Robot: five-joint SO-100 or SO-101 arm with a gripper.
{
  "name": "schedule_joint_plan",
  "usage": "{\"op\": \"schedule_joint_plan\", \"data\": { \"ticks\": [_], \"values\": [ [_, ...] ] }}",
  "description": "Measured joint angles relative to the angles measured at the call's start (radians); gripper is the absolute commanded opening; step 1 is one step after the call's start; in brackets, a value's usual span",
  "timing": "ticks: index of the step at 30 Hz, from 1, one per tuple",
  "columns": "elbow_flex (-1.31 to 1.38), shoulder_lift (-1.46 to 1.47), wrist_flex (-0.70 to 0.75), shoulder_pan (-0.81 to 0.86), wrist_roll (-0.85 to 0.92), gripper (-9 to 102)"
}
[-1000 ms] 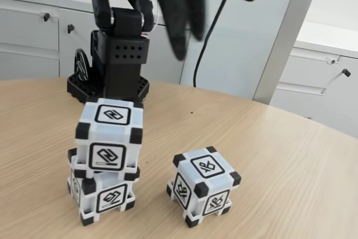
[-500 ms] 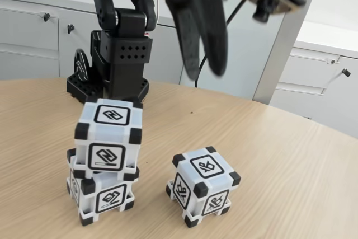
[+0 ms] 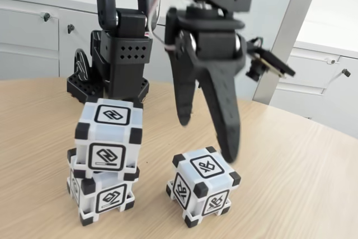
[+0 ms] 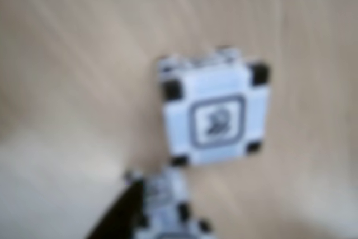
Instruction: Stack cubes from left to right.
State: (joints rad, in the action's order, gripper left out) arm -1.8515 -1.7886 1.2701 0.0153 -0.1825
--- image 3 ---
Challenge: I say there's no white cube crossed lines print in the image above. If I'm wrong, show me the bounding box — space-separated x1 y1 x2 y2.
166 146 242 228

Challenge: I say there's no white cube zigzag diamond print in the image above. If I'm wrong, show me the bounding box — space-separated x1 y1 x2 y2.
74 98 144 180

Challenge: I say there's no black disc white line logo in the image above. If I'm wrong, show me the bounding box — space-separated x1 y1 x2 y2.
73 48 92 83

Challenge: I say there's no white cube overlapping squares print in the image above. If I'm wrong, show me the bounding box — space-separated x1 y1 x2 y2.
66 148 140 228

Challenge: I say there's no wrist camera board black mount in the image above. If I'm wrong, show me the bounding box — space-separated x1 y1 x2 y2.
245 37 296 82

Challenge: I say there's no grey metal post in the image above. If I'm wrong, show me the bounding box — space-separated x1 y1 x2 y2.
252 0 324 106

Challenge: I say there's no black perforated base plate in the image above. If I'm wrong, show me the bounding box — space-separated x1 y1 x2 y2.
66 71 150 103

